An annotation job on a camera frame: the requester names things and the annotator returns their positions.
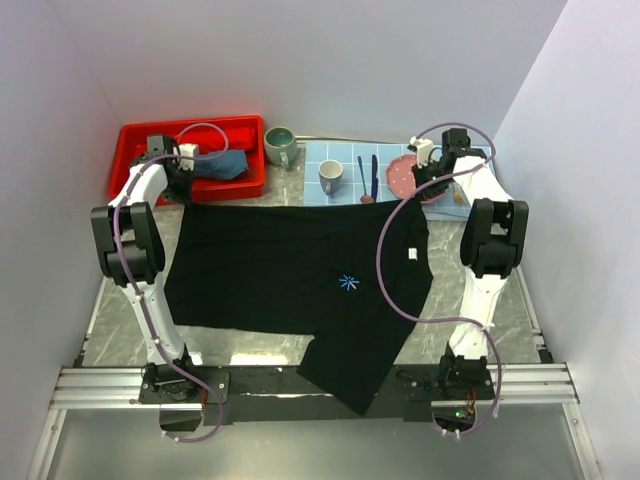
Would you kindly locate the blue handled spoon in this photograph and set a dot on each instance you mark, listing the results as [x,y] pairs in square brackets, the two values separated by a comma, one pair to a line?
[365,198]

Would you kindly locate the grey white mug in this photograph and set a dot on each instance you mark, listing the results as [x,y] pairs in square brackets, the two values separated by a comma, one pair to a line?
[330,174]

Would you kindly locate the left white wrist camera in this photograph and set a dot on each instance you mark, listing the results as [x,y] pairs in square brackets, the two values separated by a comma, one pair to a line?
[187,153]

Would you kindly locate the blue handled knife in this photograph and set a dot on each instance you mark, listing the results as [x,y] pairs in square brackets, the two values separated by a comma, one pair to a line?
[374,177]

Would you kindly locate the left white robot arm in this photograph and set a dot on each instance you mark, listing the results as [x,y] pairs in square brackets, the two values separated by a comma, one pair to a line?
[130,249]

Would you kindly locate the green ceramic mug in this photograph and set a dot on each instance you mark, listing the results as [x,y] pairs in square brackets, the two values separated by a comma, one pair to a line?
[280,146]

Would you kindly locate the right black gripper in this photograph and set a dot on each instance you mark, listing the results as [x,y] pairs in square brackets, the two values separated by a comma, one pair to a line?
[421,184]

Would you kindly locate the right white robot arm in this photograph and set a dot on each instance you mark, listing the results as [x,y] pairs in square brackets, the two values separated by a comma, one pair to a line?
[492,243]

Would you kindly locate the pink dotted plate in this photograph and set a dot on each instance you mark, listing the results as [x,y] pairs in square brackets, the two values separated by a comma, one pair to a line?
[400,179]

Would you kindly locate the black t shirt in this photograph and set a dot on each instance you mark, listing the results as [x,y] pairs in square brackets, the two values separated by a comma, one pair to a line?
[352,278]

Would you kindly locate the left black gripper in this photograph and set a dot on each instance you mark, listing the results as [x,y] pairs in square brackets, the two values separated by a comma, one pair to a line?
[185,196]

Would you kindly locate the blue rolled t shirt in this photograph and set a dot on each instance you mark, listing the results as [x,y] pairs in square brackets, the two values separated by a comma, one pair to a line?
[224,166]

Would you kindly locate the blue grid placemat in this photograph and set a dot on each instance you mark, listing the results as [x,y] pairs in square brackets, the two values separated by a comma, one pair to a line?
[346,153]

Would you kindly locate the aluminium rail frame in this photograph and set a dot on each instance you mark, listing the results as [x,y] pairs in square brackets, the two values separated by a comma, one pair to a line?
[97,429]

